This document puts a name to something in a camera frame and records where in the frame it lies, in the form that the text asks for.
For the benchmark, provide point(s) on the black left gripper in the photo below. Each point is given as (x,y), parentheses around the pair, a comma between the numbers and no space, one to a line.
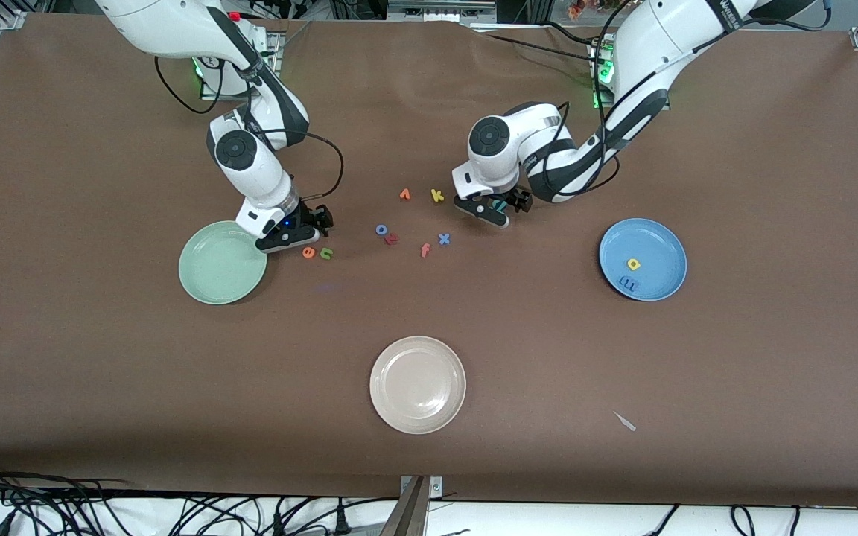
(520,199)

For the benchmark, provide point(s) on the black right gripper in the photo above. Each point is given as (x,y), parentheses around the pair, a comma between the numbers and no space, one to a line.
(318,217)

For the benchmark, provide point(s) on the blue foam letter m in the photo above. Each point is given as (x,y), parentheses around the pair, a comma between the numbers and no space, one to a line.
(628,284)

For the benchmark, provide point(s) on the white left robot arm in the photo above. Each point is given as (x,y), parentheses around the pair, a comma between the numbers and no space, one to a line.
(660,37)

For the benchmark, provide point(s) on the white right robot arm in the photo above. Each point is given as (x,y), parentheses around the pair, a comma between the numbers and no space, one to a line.
(258,179)

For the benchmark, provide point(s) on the light green plate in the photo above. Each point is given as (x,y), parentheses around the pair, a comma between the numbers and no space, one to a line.
(213,268)

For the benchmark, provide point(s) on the blue plate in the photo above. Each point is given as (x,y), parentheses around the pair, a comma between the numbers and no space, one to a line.
(656,249)

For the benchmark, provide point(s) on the brown table cover sheet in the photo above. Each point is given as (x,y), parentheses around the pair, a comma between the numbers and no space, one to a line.
(548,357)

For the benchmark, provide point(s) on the beige plate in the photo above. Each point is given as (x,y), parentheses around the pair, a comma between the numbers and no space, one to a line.
(418,385)

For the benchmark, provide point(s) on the small orange brown object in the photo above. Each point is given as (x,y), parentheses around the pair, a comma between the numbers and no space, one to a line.
(576,7)

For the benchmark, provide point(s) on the small white tape scrap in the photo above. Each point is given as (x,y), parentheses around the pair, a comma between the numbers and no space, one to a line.
(625,421)

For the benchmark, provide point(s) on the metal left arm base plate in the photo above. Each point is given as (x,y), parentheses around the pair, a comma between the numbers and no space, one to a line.
(599,97)

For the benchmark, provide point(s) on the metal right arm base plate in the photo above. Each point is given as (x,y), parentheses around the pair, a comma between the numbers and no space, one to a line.
(274,45)

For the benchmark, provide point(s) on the metal frame behind table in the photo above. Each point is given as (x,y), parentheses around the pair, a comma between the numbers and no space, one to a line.
(436,11)

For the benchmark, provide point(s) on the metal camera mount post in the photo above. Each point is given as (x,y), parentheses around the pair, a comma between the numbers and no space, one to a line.
(414,514)

